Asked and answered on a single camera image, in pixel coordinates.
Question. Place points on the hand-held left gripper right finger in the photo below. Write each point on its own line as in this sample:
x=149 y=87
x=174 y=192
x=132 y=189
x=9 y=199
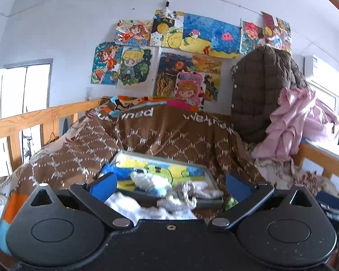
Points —
x=238 y=187

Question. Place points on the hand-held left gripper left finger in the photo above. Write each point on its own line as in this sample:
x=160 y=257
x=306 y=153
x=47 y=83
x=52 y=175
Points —
x=104 y=187

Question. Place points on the grey tray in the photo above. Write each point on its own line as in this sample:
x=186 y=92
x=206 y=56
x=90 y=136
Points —
x=209 y=204

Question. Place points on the white towel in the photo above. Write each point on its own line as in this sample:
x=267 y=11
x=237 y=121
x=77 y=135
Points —
x=135 y=207

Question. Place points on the light blue white sock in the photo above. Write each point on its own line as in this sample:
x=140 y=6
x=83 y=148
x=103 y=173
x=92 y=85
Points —
x=147 y=181

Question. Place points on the beige knitted cloth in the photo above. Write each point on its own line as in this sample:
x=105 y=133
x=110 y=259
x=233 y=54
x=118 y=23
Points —
x=195 y=193

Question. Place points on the blue yellow cloth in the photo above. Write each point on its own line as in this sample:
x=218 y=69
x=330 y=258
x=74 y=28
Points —
x=158 y=169

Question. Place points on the brown printed blanket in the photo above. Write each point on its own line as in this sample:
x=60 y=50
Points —
x=158 y=135

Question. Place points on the cream patterned quilt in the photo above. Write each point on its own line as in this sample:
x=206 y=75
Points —
x=313 y=180

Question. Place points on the pink cloth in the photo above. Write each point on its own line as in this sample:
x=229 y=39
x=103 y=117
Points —
x=296 y=118

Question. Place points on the dark blue bag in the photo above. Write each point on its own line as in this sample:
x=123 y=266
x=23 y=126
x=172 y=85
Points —
x=333 y=206

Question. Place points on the brown quilted jacket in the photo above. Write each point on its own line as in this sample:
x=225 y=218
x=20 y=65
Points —
x=257 y=90

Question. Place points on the pink girl poster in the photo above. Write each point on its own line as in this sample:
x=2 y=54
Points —
x=189 y=89

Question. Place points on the window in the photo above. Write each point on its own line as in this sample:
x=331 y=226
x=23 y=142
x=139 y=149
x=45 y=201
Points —
x=36 y=84

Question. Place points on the orange-haired girl blue poster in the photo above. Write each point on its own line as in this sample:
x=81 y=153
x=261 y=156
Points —
x=106 y=63

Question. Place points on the blond boy green poster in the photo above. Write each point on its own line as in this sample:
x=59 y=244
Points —
x=134 y=66

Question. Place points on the swirly orange blue poster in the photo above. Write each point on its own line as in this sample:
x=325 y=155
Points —
x=169 y=73

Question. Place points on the white air conditioner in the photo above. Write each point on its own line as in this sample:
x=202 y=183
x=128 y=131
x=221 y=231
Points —
x=327 y=73

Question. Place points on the short wooden rail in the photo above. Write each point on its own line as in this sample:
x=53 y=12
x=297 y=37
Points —
x=322 y=155

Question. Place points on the white wall outlet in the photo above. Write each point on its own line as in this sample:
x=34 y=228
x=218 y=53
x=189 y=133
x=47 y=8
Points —
x=89 y=91

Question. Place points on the wooden bed rail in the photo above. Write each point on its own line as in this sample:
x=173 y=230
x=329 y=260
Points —
x=31 y=118

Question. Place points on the red-haired girl wall poster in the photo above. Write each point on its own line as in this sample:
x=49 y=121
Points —
x=251 y=36

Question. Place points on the blue sea wall poster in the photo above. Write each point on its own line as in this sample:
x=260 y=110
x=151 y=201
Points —
x=212 y=36

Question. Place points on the mermaid girl wall poster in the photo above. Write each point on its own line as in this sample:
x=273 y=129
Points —
x=132 y=32

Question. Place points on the red blue girl wall poster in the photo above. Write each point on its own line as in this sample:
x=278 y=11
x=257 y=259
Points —
x=279 y=31

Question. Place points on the black yellow wall poster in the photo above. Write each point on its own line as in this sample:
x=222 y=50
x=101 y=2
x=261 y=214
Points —
x=166 y=31

